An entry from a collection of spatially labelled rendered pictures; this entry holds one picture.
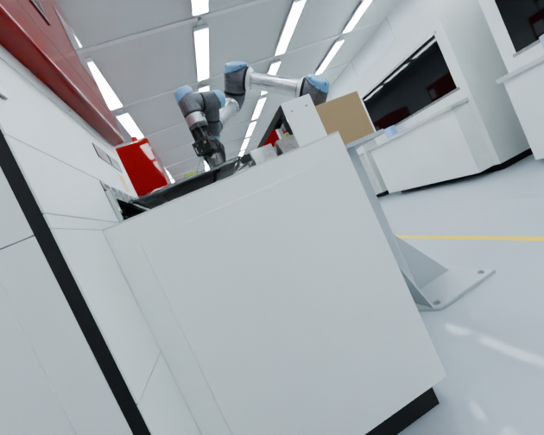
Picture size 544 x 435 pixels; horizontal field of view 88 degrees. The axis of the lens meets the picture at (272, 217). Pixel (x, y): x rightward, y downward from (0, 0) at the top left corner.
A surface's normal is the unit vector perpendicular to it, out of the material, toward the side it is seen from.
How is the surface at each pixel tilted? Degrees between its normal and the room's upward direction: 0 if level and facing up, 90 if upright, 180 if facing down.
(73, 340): 90
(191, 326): 90
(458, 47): 90
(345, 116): 90
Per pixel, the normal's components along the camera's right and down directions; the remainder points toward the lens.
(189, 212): 0.21, -0.06
